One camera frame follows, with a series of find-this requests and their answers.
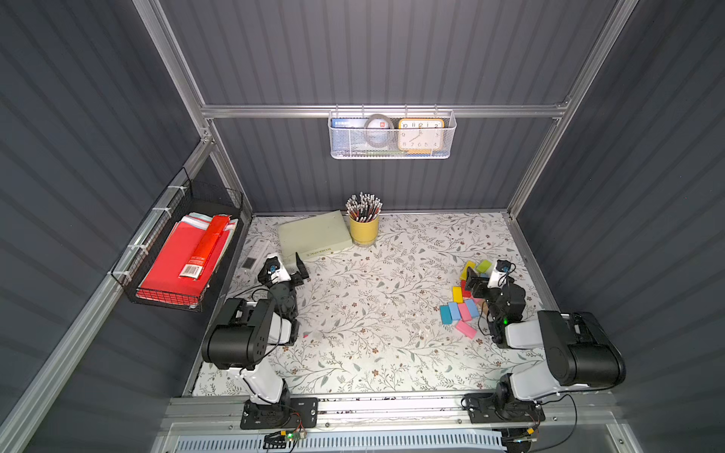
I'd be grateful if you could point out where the yellow block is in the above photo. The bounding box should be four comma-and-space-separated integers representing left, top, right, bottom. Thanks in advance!
451, 286, 464, 304
460, 260, 476, 280

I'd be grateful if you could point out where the pink block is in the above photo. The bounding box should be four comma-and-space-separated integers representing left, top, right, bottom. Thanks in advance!
455, 321, 477, 339
457, 303, 472, 322

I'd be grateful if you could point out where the teal block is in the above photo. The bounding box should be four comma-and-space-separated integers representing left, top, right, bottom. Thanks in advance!
439, 305, 452, 326

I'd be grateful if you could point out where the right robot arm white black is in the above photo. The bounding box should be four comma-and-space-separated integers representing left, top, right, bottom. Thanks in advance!
464, 260, 626, 408

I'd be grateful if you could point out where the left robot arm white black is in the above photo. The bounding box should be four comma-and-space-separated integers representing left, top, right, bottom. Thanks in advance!
201, 254, 309, 411

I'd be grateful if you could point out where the red block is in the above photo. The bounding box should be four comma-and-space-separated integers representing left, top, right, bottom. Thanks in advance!
460, 280, 472, 299

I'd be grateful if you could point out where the lime green block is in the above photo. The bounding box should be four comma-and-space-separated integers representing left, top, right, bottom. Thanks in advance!
476, 260, 492, 274

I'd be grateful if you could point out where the light blue block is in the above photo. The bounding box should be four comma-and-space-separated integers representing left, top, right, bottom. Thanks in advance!
464, 299, 480, 318
449, 302, 462, 321

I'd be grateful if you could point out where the white remote control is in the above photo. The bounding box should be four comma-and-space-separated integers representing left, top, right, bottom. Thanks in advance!
242, 239, 270, 273

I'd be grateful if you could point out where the pale green book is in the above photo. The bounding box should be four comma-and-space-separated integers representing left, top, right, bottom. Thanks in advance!
278, 211, 353, 266

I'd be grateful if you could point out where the red long box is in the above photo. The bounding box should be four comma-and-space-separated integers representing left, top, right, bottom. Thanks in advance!
179, 215, 230, 279

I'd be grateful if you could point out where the yellow pencil cup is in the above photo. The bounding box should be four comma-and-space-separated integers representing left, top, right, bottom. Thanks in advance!
349, 218, 379, 247

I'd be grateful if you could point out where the bundle of pencils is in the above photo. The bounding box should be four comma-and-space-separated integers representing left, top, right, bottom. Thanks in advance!
346, 193, 383, 223

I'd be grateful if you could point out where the red folder stack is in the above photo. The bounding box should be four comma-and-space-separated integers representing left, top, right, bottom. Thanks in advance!
136, 213, 238, 310

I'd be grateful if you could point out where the yellow alarm clock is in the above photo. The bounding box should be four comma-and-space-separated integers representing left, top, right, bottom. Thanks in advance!
398, 118, 446, 154

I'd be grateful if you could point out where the grey tape roll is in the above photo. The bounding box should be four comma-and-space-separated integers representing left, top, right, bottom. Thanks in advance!
364, 113, 394, 149

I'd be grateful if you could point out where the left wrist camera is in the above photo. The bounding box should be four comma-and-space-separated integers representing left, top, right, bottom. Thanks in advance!
264, 257, 284, 285

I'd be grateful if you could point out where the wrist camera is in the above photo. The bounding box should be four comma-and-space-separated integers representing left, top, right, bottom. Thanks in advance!
488, 260, 515, 289
264, 257, 284, 285

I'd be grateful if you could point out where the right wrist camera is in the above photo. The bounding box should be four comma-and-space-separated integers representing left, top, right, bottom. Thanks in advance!
488, 260, 515, 289

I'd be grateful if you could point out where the black wire side basket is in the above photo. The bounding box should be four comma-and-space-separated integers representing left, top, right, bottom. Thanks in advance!
111, 170, 245, 311

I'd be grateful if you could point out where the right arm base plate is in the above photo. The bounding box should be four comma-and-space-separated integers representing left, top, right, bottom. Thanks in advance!
460, 392, 546, 425

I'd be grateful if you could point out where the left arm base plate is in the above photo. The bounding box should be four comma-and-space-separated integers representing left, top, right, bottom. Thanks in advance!
240, 398, 319, 430

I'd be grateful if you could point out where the white wire wall basket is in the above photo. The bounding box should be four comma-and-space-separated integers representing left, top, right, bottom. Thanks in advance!
328, 109, 457, 160

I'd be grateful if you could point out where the aluminium rail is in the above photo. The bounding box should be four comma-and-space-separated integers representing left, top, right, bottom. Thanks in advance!
160, 391, 624, 435

